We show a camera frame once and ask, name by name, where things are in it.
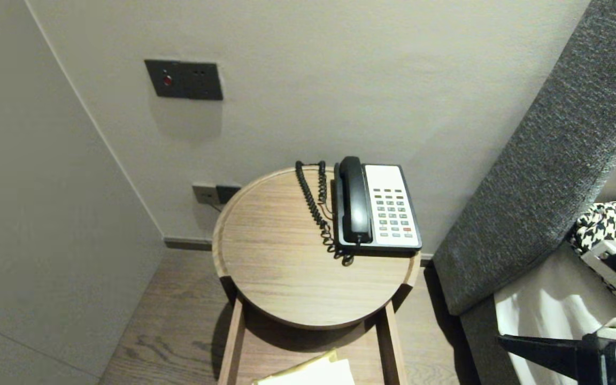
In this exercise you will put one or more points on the gold tissue box white tissue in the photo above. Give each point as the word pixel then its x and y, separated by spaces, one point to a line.
pixel 318 374

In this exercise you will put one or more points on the grey fabric bed base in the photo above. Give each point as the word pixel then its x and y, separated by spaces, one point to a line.
pixel 482 347

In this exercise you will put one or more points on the black white houndstooth pillow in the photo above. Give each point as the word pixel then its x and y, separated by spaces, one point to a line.
pixel 613 224

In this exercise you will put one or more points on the grey fabric headboard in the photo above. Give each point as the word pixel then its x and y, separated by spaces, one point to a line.
pixel 554 160

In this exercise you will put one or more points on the white and black telephone base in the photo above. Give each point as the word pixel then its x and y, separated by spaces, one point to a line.
pixel 388 214

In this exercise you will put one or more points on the black telephone handset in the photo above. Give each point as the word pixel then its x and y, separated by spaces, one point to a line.
pixel 354 203

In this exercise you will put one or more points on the round wooden side table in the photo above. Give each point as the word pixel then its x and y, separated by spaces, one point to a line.
pixel 286 256

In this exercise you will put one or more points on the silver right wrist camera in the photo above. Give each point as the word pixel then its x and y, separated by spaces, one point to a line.
pixel 599 254

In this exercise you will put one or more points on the black wall socket plate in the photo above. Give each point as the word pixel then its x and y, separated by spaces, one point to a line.
pixel 228 193

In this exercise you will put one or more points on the grey wall socket plate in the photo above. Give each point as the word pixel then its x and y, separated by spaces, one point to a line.
pixel 203 193

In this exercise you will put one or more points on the dark wall switch panel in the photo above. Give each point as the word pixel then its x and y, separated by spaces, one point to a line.
pixel 185 80

